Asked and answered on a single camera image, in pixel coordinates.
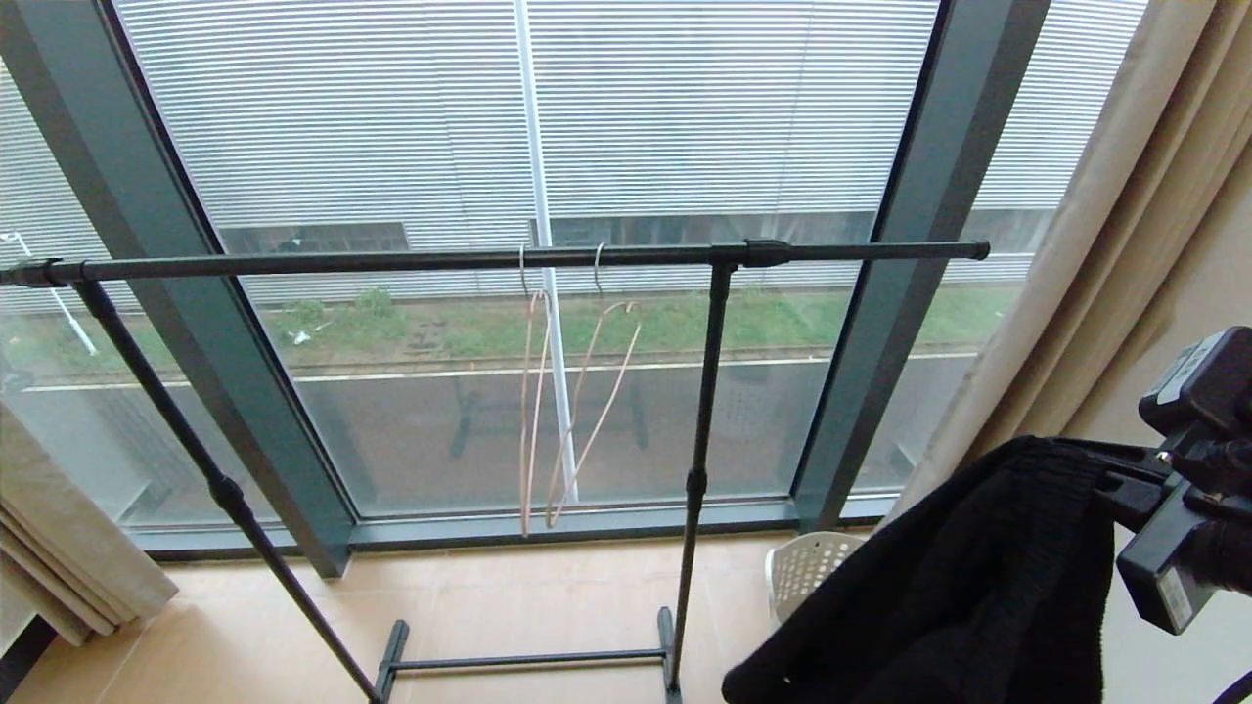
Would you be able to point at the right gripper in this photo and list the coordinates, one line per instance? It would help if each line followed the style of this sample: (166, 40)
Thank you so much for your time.
(1144, 557)

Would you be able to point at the black garment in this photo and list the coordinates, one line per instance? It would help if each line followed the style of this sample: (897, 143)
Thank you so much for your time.
(959, 587)

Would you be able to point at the pink clothes hanger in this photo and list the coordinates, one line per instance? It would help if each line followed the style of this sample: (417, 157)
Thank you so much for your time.
(526, 440)
(597, 418)

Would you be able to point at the white laundry basket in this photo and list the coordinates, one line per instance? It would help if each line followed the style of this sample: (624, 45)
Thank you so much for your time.
(807, 567)

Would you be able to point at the black clothes rack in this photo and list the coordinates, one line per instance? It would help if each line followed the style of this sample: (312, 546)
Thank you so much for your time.
(391, 261)

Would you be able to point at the beige curtain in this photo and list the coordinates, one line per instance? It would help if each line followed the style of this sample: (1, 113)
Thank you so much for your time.
(68, 548)
(1076, 244)

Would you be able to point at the window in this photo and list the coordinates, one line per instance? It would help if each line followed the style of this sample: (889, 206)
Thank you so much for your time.
(895, 293)

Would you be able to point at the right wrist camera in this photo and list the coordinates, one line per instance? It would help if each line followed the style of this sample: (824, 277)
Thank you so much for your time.
(1198, 381)

